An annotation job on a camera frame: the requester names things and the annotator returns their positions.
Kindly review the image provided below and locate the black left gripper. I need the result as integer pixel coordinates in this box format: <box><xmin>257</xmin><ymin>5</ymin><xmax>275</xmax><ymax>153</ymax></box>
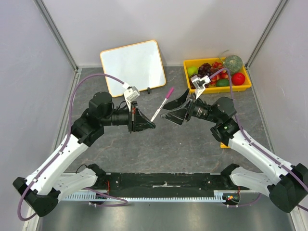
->
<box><xmin>101</xmin><ymin>101</ymin><xmax>155</xmax><ymax>134</ymax></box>

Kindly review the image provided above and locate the white marker with purple cap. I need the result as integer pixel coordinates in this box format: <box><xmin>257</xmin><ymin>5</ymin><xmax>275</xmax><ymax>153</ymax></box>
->
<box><xmin>150</xmin><ymin>87</ymin><xmax>175</xmax><ymax>122</ymax></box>

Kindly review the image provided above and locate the orange framed whiteboard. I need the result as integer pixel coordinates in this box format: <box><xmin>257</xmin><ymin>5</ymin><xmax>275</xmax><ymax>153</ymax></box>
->
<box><xmin>100</xmin><ymin>40</ymin><xmax>167</xmax><ymax>91</ymax></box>

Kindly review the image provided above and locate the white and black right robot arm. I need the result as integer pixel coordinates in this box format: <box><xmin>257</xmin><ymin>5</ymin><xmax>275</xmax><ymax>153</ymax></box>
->
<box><xmin>161</xmin><ymin>90</ymin><xmax>308</xmax><ymax>213</ymax></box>

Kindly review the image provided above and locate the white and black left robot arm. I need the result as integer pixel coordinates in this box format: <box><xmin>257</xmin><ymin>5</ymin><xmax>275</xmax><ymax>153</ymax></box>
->
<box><xmin>13</xmin><ymin>92</ymin><xmax>156</xmax><ymax>217</ymax></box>

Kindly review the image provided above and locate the green apple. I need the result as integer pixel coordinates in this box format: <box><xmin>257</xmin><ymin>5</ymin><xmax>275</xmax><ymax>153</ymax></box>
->
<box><xmin>187</xmin><ymin>66</ymin><xmax>198</xmax><ymax>77</ymax></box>

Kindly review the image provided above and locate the yellow plastic fruit tray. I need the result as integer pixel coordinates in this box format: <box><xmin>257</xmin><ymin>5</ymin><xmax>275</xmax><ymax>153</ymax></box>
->
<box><xmin>183</xmin><ymin>57</ymin><xmax>252</xmax><ymax>94</ymax></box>

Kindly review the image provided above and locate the dark red grape bunch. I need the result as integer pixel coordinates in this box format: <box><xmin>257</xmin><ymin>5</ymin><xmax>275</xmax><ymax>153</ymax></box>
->
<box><xmin>198</xmin><ymin>63</ymin><xmax>212</xmax><ymax>76</ymax></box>

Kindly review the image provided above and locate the yellow candy packet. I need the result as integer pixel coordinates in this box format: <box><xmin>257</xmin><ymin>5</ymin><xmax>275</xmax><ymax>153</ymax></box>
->
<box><xmin>220</xmin><ymin>142</ymin><xmax>230</xmax><ymax>149</ymax></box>

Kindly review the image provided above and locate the red cherry cluster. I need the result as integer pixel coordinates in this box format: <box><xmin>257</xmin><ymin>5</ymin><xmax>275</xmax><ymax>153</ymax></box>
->
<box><xmin>210</xmin><ymin>62</ymin><xmax>229</xmax><ymax>87</ymax></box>

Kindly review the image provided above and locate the red apple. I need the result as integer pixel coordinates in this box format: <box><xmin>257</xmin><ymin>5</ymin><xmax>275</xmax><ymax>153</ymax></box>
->
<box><xmin>231</xmin><ymin>73</ymin><xmax>246</xmax><ymax>86</ymax></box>

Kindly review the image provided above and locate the green netted melon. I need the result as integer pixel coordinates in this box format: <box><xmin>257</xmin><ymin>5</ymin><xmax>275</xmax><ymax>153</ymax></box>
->
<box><xmin>223</xmin><ymin>55</ymin><xmax>243</xmax><ymax>75</ymax></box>

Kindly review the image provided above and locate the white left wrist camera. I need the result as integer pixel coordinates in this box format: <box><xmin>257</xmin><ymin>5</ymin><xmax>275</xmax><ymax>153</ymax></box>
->
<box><xmin>122</xmin><ymin>82</ymin><xmax>140</xmax><ymax>111</ymax></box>

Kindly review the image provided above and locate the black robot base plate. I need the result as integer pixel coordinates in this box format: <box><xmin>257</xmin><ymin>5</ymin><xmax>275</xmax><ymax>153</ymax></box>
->
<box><xmin>93</xmin><ymin>173</ymin><xmax>238</xmax><ymax>198</ymax></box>

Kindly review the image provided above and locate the left aluminium floor rail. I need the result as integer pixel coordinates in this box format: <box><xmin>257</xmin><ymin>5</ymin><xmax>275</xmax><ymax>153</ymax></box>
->
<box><xmin>51</xmin><ymin>68</ymin><xmax>82</xmax><ymax>153</ymax></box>

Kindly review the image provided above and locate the light blue slotted cable duct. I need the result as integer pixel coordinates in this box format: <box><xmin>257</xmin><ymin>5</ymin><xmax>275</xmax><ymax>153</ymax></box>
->
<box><xmin>63</xmin><ymin>190</ymin><xmax>239</xmax><ymax>203</ymax></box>

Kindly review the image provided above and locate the left aluminium frame post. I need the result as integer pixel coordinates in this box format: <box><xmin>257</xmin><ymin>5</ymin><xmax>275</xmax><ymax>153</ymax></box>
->
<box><xmin>34</xmin><ymin>0</ymin><xmax>79</xmax><ymax>72</ymax></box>

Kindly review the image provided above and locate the aluminium frame post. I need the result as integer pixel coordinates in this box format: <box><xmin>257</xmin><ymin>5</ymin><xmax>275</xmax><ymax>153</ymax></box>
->
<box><xmin>34</xmin><ymin>0</ymin><xmax>79</xmax><ymax>72</ymax></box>
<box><xmin>245</xmin><ymin>0</ymin><xmax>289</xmax><ymax>70</ymax></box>

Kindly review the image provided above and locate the right aluminium frame post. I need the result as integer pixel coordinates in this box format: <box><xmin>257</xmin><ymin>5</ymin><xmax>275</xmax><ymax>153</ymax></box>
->
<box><xmin>245</xmin><ymin>0</ymin><xmax>289</xmax><ymax>70</ymax></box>

